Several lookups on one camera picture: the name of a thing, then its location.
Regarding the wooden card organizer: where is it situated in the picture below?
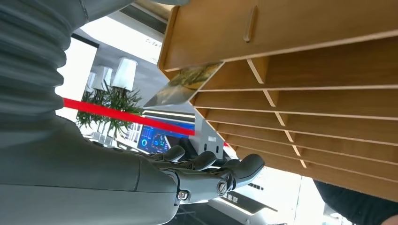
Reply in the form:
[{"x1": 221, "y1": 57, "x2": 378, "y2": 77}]
[{"x1": 157, "y1": 0, "x2": 398, "y2": 203}]

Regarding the person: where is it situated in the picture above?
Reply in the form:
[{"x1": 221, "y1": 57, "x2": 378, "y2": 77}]
[{"x1": 313, "y1": 180, "x2": 398, "y2": 225}]

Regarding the green plant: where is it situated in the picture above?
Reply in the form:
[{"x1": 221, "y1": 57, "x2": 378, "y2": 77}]
[
  {"x1": 106, "y1": 87, "x2": 144, "y2": 139},
  {"x1": 76, "y1": 89, "x2": 108, "y2": 129}
]

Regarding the red barrier belt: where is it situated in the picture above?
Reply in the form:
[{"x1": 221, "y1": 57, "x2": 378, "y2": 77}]
[{"x1": 63, "y1": 97, "x2": 231, "y2": 147}]

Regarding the blue display screen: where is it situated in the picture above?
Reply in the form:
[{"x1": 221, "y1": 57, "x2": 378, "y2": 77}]
[{"x1": 137, "y1": 116, "x2": 196, "y2": 155}]

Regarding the grey kiosk stand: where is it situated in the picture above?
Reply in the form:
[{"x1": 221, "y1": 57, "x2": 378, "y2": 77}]
[{"x1": 186, "y1": 116, "x2": 229, "y2": 159}]

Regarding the white reception counter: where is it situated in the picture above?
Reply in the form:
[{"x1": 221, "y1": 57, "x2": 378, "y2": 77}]
[{"x1": 208, "y1": 167, "x2": 302, "y2": 225}]

